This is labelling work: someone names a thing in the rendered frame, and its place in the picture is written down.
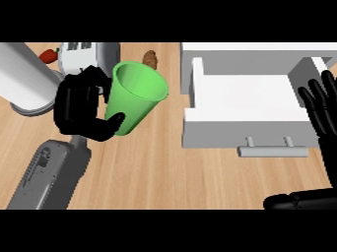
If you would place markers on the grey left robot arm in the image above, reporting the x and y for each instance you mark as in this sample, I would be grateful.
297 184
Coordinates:
50 177

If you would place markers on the white toaster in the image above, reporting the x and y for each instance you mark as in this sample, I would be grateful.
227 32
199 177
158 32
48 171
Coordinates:
88 57

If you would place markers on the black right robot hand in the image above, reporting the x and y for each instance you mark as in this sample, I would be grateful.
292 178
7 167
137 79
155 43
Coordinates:
332 118

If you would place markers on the red pepper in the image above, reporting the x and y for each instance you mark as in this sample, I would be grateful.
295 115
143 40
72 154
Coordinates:
48 55

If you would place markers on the white open drawer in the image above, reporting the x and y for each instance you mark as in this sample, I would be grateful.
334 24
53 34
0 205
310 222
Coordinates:
245 105

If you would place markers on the brown potato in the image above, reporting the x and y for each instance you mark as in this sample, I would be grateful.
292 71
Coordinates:
149 59

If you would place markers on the green plastic cup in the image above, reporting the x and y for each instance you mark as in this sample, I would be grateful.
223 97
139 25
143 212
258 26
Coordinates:
134 96

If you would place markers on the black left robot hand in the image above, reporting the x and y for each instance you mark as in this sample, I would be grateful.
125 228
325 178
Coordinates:
78 105

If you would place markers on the white drawer cabinet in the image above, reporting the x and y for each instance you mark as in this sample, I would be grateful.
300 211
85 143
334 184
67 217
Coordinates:
263 59

